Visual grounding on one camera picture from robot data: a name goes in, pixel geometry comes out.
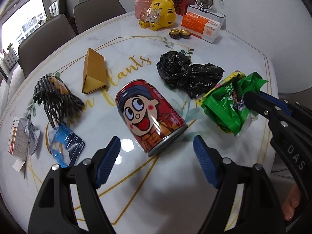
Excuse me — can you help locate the green snack bag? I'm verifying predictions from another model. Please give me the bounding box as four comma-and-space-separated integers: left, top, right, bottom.
196, 70, 267, 136

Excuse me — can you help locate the red cartoon drink can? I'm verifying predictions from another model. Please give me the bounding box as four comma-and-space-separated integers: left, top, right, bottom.
115, 79, 188, 156

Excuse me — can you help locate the person's right hand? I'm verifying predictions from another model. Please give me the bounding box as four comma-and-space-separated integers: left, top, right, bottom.
281, 184, 301, 221

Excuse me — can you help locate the black crumpled plastic bag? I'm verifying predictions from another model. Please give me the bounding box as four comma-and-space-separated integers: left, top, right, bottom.
157, 51, 224, 99

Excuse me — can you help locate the blue clear plastic wrapper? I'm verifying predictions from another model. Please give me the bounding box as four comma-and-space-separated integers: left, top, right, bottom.
48, 123, 85, 168

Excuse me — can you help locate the white orange medicine box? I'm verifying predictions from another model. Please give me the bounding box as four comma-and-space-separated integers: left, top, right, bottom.
8, 117, 28, 161

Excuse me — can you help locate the white base box under fan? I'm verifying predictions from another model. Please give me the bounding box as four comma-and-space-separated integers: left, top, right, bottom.
187, 5, 226, 27

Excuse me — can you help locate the gold wrapped chocolate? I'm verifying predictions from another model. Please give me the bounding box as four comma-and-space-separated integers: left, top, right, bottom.
179, 28, 191, 39
168, 28, 180, 39

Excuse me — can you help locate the black foam fruit net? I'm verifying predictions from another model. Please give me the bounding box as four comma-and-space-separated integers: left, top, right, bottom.
33, 74, 85, 128

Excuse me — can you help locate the yellow tiger figurine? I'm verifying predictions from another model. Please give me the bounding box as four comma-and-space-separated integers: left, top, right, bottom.
139, 0, 176, 31

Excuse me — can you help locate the gold triangular cardboard box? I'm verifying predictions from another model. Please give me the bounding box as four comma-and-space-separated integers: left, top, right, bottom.
82, 48, 108, 94

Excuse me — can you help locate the white drawer cabinet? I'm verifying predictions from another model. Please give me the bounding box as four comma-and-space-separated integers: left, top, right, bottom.
4, 48, 19, 70

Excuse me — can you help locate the grey dining chair left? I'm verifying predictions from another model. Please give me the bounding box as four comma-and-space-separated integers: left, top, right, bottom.
18, 14, 76, 77

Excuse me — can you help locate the grey dining chair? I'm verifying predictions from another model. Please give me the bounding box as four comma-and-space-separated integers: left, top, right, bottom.
73, 0, 126, 34
18, 14, 76, 77

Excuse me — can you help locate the grey dining chair right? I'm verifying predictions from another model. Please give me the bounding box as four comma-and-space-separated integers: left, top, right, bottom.
73, 0, 126, 34

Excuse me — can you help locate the black leather sofa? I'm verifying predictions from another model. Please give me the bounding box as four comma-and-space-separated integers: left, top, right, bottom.
49, 0, 70, 18

